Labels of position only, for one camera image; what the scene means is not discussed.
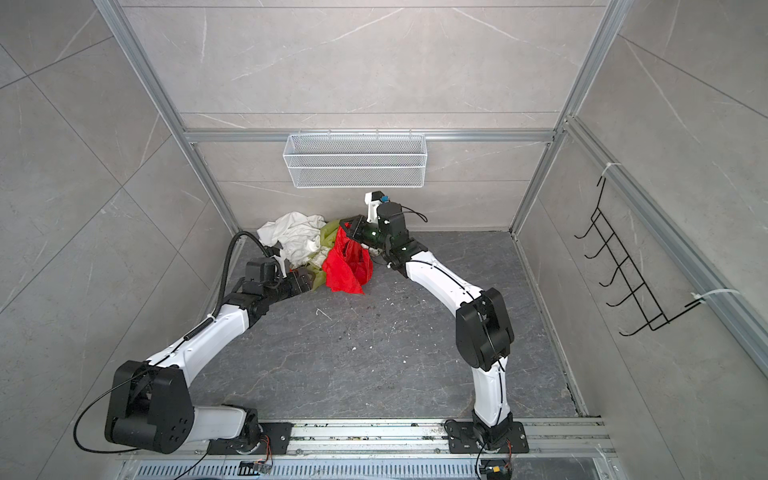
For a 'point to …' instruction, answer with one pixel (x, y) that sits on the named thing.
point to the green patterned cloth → (328, 233)
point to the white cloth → (300, 236)
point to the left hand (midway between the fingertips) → (304, 271)
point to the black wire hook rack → (650, 308)
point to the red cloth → (348, 266)
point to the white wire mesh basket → (355, 161)
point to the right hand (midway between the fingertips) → (337, 220)
